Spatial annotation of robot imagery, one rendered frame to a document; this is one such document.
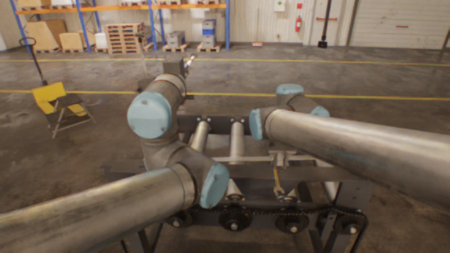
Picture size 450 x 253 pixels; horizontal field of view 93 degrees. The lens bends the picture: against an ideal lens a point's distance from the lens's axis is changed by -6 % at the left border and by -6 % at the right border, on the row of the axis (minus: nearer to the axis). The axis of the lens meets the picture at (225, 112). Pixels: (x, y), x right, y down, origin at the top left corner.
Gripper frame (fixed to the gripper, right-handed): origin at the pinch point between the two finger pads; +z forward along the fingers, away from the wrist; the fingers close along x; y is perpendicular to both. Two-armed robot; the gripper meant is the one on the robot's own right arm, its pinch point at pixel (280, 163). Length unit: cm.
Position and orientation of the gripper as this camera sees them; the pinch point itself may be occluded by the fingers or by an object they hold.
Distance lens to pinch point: 98.5
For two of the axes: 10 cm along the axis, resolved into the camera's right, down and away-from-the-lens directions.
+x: 10.0, 0.2, -0.6
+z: 0.1, 8.9, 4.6
